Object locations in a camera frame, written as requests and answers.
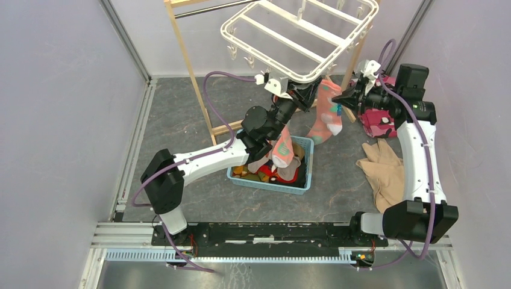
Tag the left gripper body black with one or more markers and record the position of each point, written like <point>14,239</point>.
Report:
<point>298,97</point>

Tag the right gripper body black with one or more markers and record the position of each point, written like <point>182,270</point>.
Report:
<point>376,98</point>

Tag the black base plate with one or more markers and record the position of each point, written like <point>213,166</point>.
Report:
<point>274,239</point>

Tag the pink sock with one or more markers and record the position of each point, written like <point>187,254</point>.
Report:
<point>328,121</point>
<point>282,153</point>

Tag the olive yellow sock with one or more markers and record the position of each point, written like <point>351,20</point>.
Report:
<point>242,172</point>

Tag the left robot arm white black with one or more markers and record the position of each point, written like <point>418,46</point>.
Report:
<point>167,175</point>

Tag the wooden rack frame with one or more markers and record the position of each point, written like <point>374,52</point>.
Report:
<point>187,68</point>

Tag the black metal rod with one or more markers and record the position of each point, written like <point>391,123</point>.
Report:
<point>213,8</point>

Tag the red sock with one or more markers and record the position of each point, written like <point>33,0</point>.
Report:
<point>272,174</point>

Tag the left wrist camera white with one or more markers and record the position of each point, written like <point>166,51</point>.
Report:
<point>275,83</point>

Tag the grey brown striped sock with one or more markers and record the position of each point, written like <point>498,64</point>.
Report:
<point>253,167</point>

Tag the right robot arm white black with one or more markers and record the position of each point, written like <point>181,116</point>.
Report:
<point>424,214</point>

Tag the blue plastic basket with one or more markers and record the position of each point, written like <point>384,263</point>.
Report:
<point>301,185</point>

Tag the toothed cable rail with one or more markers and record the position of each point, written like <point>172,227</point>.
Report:
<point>170,256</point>

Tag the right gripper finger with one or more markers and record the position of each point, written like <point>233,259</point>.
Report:
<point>350,96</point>
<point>354,107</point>

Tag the pink camouflage bag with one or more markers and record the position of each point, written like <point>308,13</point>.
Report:
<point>377,123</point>

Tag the white clip hanger frame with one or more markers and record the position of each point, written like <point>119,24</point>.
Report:
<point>297,39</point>

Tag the beige cloth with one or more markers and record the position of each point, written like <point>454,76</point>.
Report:
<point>384,171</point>

